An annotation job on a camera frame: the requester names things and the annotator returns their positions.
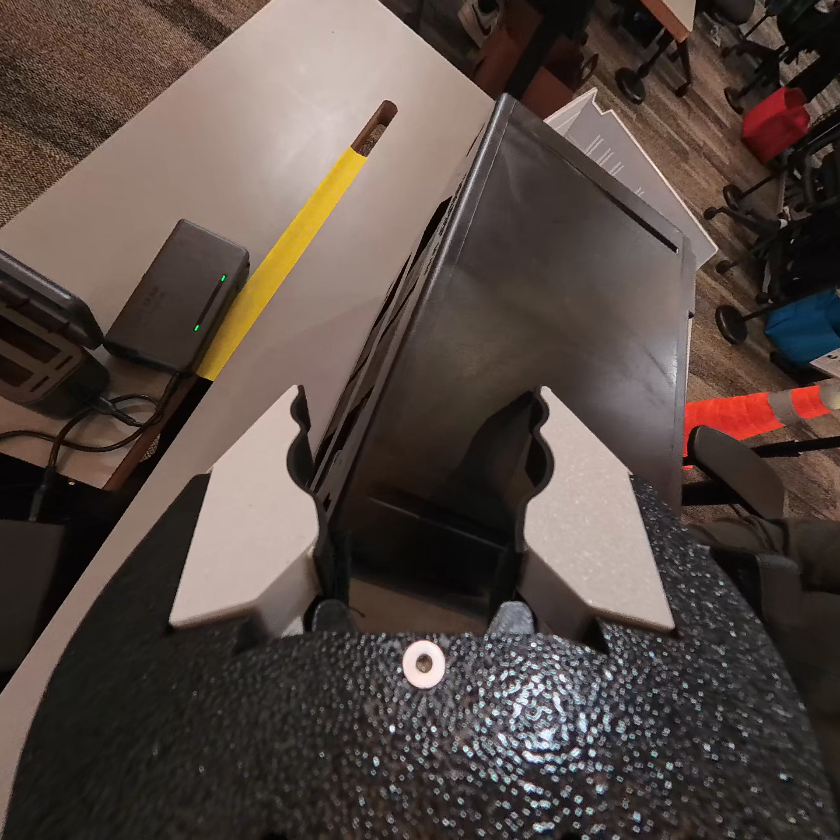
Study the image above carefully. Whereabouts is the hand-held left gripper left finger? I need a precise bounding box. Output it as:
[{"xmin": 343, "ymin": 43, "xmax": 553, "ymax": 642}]
[{"xmin": 168, "ymin": 386, "xmax": 324, "ymax": 639}]

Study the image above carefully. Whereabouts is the grey power bank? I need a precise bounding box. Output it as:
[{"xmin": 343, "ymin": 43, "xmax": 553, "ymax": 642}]
[{"xmin": 104, "ymin": 218, "xmax": 252, "ymax": 376}]

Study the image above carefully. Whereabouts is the black office chair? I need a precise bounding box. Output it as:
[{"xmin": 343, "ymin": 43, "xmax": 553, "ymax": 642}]
[{"xmin": 702, "ymin": 108, "xmax": 840, "ymax": 345}]

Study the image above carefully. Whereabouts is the red bag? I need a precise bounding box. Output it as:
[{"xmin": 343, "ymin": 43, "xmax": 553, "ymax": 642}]
[{"xmin": 742, "ymin": 87, "xmax": 812, "ymax": 165}]

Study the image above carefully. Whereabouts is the black drawer cabinet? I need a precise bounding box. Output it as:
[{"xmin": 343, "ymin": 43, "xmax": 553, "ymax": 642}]
[{"xmin": 308, "ymin": 93, "xmax": 697, "ymax": 634}]

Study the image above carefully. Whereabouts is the white black sneaker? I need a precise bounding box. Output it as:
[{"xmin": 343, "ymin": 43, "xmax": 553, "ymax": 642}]
[{"xmin": 457, "ymin": 0, "xmax": 504, "ymax": 47}]

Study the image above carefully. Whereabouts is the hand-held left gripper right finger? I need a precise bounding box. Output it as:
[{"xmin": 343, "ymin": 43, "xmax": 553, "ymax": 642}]
[{"xmin": 521, "ymin": 386, "xmax": 677, "ymax": 639}]

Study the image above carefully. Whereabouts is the clear plastic storage bin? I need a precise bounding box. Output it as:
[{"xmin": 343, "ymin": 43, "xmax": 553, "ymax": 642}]
[{"xmin": 543, "ymin": 88, "xmax": 719, "ymax": 270}]

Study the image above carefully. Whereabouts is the person's dark clothing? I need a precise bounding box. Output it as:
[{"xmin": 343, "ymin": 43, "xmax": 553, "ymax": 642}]
[{"xmin": 682, "ymin": 515, "xmax": 840, "ymax": 723}]

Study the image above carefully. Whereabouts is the black chair armrest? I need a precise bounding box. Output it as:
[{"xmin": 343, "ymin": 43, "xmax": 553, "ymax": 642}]
[{"xmin": 686, "ymin": 425, "xmax": 788, "ymax": 519}]

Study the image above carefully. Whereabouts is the blue bag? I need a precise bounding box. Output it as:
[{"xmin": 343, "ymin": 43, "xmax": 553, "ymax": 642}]
[{"xmin": 764, "ymin": 292, "xmax": 840, "ymax": 366}]

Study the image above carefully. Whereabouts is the orange traffic cone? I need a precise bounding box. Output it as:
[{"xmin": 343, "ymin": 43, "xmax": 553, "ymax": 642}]
[{"xmin": 682, "ymin": 382, "xmax": 840, "ymax": 460}]

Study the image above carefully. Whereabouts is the yellow tape strip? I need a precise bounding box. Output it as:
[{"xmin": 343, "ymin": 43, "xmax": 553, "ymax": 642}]
[{"xmin": 198, "ymin": 146, "xmax": 368, "ymax": 380}]

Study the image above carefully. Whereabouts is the black cable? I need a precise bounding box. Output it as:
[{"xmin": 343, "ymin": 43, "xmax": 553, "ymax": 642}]
[{"xmin": 0, "ymin": 371, "xmax": 181, "ymax": 522}]

